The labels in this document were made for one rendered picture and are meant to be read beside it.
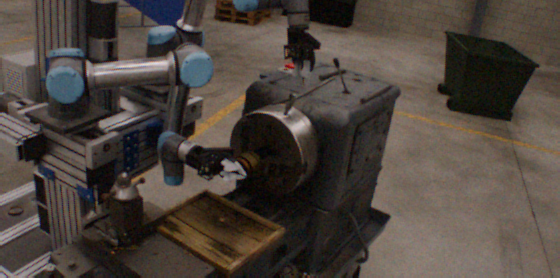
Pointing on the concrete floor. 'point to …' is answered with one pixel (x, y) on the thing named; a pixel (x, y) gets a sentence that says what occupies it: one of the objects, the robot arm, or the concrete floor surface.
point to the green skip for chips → (484, 76)
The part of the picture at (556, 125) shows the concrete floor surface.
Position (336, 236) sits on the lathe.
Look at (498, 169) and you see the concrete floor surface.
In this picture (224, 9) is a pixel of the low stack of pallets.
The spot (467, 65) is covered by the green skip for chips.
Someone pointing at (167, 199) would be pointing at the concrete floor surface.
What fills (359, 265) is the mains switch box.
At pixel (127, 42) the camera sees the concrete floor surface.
